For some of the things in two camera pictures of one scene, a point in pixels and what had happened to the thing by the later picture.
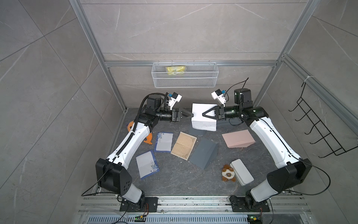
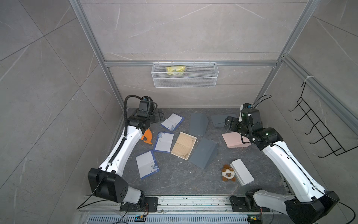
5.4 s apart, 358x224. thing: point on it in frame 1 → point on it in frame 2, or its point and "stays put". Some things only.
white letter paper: x=183 y=145 stays put
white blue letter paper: x=147 y=164 stays put
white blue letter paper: x=201 y=122 → x=172 y=122
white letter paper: x=164 y=141 stays put
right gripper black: x=218 y=111 → x=233 y=122
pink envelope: x=243 y=138 stays put
